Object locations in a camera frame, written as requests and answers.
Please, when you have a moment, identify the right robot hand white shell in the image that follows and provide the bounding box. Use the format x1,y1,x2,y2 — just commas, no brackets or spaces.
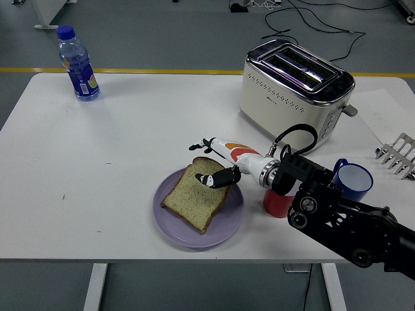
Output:
189,137,264,189

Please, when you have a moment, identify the cream and chrome toaster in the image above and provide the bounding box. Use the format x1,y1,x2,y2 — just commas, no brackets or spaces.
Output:
239,38,359,157

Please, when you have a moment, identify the brown-crusted bread slice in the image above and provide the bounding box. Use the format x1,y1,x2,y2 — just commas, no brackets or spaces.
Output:
161,156,231,235

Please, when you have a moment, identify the lilac round plate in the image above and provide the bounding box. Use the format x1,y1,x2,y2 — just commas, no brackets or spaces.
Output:
152,167,245,249

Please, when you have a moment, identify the red mug white inside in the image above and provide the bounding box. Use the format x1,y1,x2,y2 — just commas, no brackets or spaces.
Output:
263,187,296,218

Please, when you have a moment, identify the blue mug white inside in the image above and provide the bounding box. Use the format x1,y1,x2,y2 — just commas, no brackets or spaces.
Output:
332,157,374,202

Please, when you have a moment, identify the silver metal toast rack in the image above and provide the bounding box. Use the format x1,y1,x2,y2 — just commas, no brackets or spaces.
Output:
375,132,415,181

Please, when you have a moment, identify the white table leg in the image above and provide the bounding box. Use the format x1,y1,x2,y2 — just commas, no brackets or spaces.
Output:
83,262,108,311
320,262,348,311

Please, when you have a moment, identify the blue-capped water bottle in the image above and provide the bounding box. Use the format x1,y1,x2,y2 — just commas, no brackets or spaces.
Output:
56,25,101,102

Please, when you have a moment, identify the white furniture foot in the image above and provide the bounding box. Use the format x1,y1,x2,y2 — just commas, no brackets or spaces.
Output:
397,0,415,23

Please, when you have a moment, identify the grey under-table bracket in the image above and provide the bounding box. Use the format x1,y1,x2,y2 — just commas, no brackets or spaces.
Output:
283,262,313,273

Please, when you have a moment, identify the black toaster power cord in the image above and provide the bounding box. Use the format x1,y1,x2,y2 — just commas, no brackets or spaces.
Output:
261,8,298,45

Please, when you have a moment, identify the thin black hanging cable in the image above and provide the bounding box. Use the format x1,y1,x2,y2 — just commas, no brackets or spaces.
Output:
303,264,314,311

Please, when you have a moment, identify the long black floor cable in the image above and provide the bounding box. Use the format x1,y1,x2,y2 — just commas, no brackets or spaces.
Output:
287,0,367,62

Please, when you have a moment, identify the white desk leg frame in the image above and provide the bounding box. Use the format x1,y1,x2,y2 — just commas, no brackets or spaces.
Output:
34,0,78,30

